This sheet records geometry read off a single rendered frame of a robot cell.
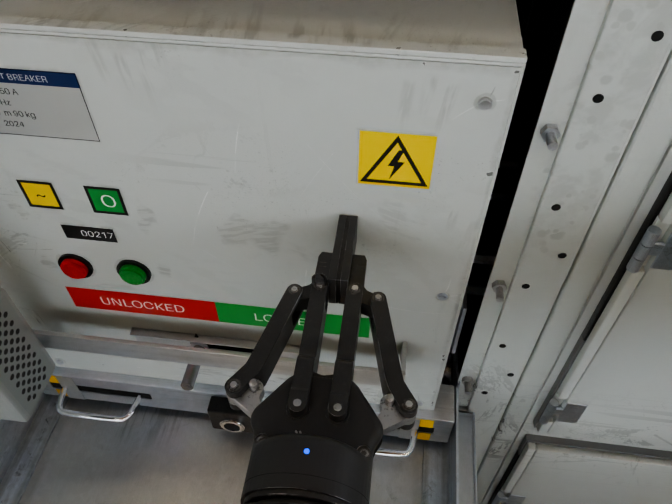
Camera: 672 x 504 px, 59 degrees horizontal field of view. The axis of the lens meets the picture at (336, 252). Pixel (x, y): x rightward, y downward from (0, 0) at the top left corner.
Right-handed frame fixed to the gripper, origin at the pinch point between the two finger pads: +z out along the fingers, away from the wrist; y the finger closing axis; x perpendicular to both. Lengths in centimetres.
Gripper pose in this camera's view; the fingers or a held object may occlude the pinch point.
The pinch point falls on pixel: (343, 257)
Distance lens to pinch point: 47.4
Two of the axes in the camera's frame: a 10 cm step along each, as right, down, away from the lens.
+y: 9.9, 0.9, -0.8
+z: 1.2, -7.4, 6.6
